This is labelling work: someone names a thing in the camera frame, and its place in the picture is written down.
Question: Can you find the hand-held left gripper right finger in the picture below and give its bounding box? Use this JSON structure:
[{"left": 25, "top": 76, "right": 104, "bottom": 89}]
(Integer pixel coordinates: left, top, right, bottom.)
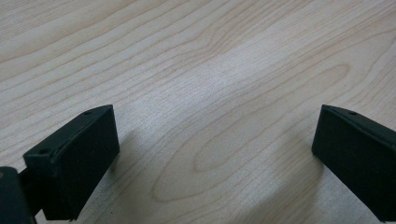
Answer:
[{"left": 311, "top": 105, "right": 396, "bottom": 223}]

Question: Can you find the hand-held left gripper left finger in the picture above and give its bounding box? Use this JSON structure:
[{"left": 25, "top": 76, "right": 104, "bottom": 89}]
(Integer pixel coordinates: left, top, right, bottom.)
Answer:
[{"left": 21, "top": 104, "right": 120, "bottom": 222}]

